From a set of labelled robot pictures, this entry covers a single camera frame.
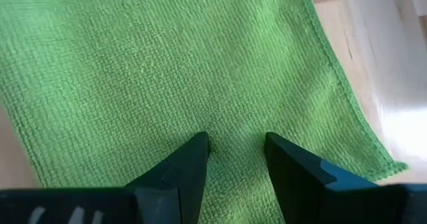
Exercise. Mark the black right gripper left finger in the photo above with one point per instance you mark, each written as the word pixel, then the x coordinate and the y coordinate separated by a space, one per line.
pixel 150 200

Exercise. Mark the dark green microfiber towel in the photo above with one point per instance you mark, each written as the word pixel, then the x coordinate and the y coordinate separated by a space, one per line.
pixel 166 67

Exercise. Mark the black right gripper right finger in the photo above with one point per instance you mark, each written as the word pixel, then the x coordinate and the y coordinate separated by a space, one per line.
pixel 317 200

